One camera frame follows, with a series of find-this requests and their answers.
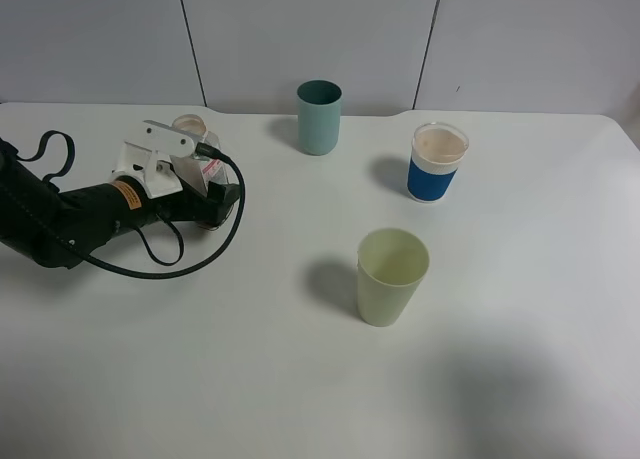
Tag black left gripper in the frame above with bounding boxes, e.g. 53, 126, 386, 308
59, 176, 239, 244

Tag clear plastic drink bottle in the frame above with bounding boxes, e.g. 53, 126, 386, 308
171, 114, 238, 232

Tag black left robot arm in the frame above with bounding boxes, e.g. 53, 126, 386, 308
1, 136, 246, 280

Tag teal plastic cup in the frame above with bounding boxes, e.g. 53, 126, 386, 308
297, 79, 343, 156

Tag light green plastic cup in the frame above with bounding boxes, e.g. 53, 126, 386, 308
356, 228, 430, 327

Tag blue sleeved paper cup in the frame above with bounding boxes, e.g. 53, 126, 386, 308
407, 122, 469, 203

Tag black camera cable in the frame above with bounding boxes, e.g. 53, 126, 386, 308
0, 130, 247, 281

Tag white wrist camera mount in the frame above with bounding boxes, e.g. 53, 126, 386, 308
110, 120, 201, 199

